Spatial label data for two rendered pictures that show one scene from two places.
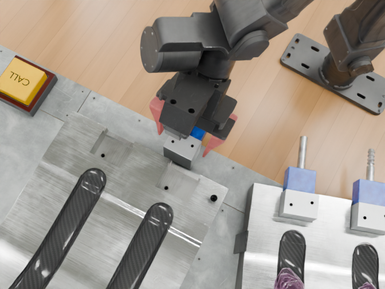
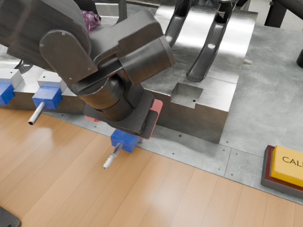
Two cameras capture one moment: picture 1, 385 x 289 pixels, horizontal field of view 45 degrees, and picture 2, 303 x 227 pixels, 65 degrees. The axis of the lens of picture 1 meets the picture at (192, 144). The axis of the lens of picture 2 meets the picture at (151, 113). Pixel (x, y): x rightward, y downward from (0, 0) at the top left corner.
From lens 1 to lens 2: 67 cm
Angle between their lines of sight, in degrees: 64
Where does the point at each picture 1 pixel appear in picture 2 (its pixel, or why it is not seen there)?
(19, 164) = (255, 120)
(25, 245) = (224, 55)
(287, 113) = (35, 169)
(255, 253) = not seen: hidden behind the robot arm
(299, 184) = (48, 90)
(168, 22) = (145, 20)
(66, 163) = (217, 83)
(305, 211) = (50, 73)
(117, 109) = (195, 161)
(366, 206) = (6, 76)
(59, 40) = not seen: outside the picture
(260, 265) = not seen: hidden behind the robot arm
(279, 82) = (31, 199)
